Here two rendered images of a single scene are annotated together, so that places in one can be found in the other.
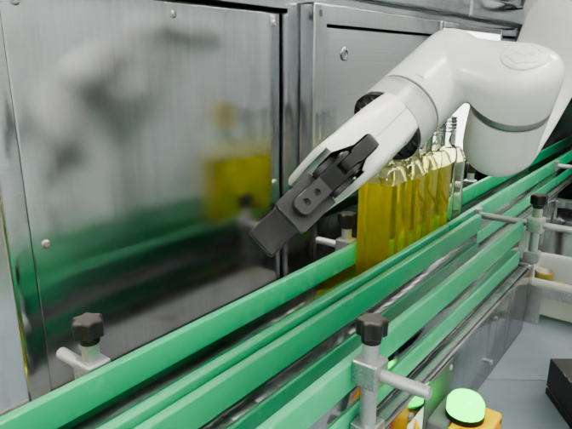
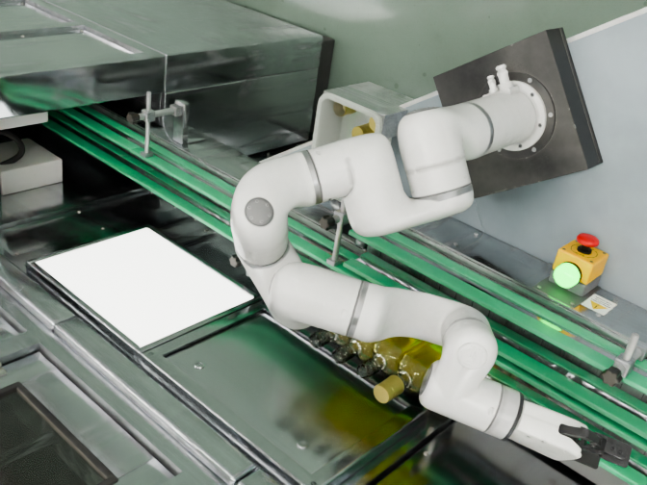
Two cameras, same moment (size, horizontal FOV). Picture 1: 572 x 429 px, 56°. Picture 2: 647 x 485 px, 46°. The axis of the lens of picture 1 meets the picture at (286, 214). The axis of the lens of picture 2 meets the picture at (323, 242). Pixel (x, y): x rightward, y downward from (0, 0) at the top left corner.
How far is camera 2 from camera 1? 0.97 m
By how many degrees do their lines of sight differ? 28
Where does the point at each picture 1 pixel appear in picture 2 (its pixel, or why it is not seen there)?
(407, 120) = (531, 410)
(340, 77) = (321, 439)
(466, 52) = (463, 388)
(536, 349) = not seen: hidden behind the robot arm
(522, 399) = (501, 210)
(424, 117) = (513, 397)
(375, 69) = (270, 406)
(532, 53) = (473, 353)
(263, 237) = (595, 459)
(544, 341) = not seen: hidden behind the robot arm
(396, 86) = (503, 423)
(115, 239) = not seen: outside the picture
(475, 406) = (571, 272)
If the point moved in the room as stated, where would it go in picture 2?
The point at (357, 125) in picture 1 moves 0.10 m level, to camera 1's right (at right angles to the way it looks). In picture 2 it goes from (557, 440) to (533, 372)
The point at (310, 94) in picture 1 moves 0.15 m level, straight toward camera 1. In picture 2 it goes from (364, 458) to (430, 462)
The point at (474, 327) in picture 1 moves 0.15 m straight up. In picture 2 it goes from (488, 268) to (443, 293)
